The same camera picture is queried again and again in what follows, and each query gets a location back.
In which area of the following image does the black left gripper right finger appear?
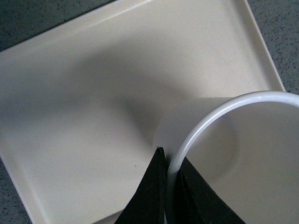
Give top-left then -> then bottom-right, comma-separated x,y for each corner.
175,158 -> 245,224

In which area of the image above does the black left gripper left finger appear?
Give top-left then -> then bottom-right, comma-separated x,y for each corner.
115,147 -> 166,224

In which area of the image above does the white smiley mug black handle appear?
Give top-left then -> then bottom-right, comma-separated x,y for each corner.
153,91 -> 299,224

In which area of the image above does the beige rectangular tray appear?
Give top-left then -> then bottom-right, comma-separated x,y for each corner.
0,0 -> 284,224

